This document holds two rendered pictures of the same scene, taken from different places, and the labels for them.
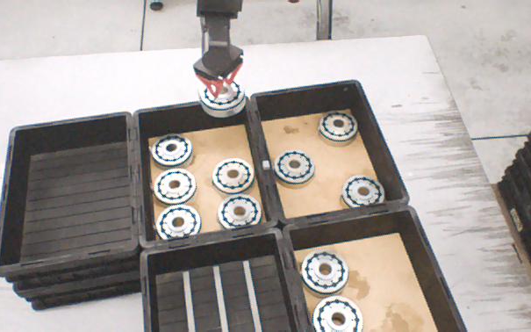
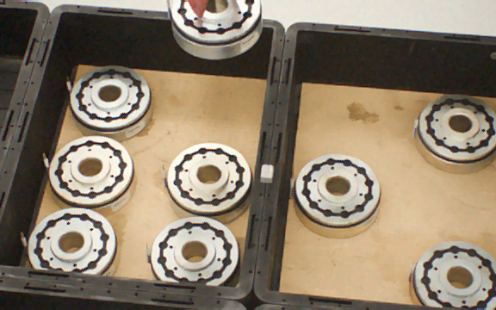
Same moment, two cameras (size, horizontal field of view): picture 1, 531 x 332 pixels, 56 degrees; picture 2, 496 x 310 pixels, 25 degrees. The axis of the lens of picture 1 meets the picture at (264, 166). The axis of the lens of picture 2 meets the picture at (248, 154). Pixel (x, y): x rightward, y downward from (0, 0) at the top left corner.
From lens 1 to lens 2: 0.22 m
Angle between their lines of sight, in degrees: 11
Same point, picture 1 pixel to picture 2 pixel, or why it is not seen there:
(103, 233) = not seen: outside the picture
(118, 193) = not seen: outside the picture
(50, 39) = not seen: outside the picture
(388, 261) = not seen: outside the picture
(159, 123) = (102, 40)
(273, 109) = (335, 63)
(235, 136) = (245, 101)
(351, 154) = (469, 194)
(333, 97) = (468, 65)
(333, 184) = (407, 248)
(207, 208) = (141, 230)
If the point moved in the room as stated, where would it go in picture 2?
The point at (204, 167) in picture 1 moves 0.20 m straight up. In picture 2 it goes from (164, 147) to (151, 41)
